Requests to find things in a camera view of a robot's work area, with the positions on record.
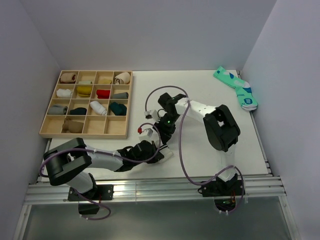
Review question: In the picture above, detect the grey green rolled sock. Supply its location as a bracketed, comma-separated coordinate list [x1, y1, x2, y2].
[111, 92, 129, 99]

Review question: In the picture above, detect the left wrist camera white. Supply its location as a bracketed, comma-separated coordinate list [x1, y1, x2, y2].
[138, 128, 154, 143]

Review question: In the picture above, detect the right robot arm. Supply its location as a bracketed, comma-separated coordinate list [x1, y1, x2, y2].
[155, 93, 241, 168]

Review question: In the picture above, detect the beige rolled sock with red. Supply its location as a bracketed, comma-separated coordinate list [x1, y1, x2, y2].
[59, 72, 77, 84]

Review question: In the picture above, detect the white sock with black stripes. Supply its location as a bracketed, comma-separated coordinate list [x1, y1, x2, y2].
[155, 145, 174, 164]

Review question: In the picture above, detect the beige white rolled sock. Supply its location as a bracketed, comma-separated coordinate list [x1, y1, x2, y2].
[114, 72, 131, 85]

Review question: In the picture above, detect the mustard yellow rolled sock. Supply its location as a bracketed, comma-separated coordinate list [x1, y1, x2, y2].
[76, 86, 92, 98]

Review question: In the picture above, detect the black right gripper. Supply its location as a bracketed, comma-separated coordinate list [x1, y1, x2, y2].
[153, 113, 180, 145]

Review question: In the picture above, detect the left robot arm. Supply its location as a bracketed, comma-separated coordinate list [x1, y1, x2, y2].
[41, 137, 165, 200]

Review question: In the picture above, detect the wooden compartment tray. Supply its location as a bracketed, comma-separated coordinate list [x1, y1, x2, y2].
[39, 70, 133, 139]

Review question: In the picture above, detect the tan ribbed sock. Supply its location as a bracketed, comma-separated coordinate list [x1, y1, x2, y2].
[62, 118, 84, 134]

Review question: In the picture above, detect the teal patterned sock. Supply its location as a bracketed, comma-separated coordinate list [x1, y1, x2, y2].
[213, 66, 258, 112]

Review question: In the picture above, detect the dark teal rolled sock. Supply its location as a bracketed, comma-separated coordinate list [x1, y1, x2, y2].
[109, 102, 127, 116]

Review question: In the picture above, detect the aluminium frame rail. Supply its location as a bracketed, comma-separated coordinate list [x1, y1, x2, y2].
[23, 176, 287, 205]

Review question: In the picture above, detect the pale green rolled sock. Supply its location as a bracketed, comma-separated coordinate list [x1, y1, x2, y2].
[78, 80, 94, 85]

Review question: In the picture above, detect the white rolled sock lower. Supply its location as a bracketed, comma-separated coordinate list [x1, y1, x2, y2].
[89, 101, 108, 116]

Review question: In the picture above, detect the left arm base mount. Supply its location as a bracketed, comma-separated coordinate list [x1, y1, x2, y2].
[67, 184, 114, 219]

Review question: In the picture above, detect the navy rolled sock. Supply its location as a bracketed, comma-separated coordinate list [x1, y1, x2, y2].
[69, 107, 87, 116]

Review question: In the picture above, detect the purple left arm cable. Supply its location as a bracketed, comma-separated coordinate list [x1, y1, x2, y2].
[39, 122, 162, 221]

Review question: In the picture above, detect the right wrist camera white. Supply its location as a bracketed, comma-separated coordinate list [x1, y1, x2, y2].
[144, 109, 160, 122]

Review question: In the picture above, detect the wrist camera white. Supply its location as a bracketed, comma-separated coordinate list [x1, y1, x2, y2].
[138, 128, 154, 143]
[144, 109, 160, 122]

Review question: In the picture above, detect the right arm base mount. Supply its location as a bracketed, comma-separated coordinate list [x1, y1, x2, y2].
[197, 178, 246, 213]

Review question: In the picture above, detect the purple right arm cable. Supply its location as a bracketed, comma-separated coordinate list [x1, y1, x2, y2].
[144, 86, 245, 214]

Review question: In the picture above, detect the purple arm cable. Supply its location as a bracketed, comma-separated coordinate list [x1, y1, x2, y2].
[39, 122, 162, 221]
[144, 86, 245, 214]

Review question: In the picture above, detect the cream yellow rolled sock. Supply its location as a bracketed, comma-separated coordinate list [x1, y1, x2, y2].
[97, 78, 112, 85]

